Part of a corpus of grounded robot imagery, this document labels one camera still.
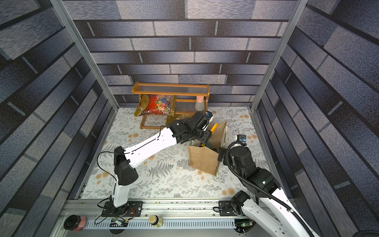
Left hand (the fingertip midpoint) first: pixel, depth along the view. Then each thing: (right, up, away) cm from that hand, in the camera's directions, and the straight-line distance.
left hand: (208, 132), depth 76 cm
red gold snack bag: (-31, +17, +19) cm, 40 cm away
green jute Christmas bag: (-2, -13, +3) cm, 14 cm away
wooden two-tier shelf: (-15, +17, +45) cm, 50 cm away
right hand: (+9, -7, -5) cm, 13 cm away
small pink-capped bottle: (-4, +16, +20) cm, 26 cm away
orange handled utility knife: (+3, +2, +3) cm, 5 cm away
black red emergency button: (-61, -39, -12) cm, 73 cm away
